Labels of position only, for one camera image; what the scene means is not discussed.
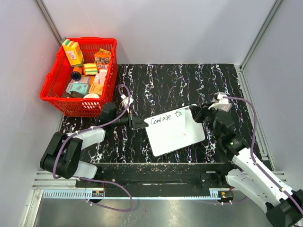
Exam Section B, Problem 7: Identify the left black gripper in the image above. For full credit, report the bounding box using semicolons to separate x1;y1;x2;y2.
111;108;148;131

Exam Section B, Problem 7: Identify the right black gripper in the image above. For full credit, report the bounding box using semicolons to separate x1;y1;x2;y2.
189;102;221;140

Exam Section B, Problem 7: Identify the white rectangular whiteboard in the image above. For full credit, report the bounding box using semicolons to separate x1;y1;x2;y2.
144;105;205;157

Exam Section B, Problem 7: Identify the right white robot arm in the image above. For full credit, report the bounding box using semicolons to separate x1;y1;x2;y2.
189;104;303;227

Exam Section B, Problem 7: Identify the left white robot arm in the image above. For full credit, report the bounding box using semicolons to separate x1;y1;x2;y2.
40;103;149;187

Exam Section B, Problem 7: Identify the grey whiteboard eraser block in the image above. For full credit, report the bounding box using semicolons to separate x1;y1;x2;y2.
221;103;232;112

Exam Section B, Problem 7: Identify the orange small box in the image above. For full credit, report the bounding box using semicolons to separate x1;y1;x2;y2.
89;84;103;96

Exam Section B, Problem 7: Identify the white round lid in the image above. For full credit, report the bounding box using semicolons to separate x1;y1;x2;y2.
83;93;100;99

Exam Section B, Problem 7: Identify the pink white box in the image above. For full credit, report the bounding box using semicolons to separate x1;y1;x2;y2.
93;69;108;85

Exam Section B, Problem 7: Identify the teal product box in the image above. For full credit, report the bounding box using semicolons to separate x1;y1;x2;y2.
66;83;89;96

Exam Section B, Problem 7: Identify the red plastic shopping basket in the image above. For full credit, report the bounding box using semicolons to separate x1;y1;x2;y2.
39;37;118;118

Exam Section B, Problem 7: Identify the yellow green sponge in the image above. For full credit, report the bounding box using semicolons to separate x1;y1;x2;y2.
82;63;98;75

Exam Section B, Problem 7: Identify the orange snack box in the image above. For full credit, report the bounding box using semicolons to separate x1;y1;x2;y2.
94;48;111;64

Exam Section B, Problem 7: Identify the orange can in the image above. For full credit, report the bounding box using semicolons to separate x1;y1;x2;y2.
71;66;82;81

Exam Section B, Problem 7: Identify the yellow juice carton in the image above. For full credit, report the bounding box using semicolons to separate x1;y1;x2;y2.
62;38;84;67

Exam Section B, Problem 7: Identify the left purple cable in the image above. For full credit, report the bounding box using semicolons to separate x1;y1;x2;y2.
52;84;131;180

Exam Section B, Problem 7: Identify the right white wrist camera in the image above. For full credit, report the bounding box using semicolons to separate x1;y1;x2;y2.
208;92;229;111

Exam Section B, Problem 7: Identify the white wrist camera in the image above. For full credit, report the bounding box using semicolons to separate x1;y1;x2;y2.
208;92;229;111
121;95;134;110

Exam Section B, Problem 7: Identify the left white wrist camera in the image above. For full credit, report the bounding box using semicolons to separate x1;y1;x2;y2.
121;95;134;110

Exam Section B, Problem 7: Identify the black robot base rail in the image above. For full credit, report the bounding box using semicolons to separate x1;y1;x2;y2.
95;163;229;197

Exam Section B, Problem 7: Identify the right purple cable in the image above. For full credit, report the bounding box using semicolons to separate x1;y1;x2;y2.
222;96;303;213

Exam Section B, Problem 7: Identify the purple floor cable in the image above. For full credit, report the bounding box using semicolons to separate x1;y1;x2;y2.
78;177;134;211

